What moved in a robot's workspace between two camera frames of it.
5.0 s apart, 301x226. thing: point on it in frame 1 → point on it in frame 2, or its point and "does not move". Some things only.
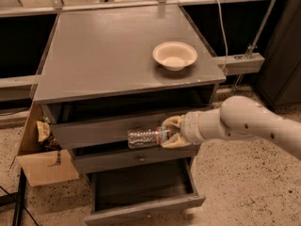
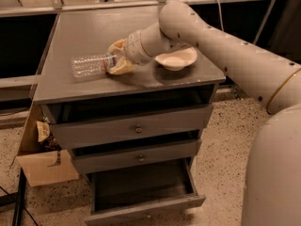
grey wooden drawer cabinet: [99, 79] does not move
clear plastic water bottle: [147, 137] → [92, 66]
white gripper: [190, 128] → [133, 49]
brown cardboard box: [36, 161] does not move
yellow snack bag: [43, 130] does not move
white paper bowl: [175, 56] does not move
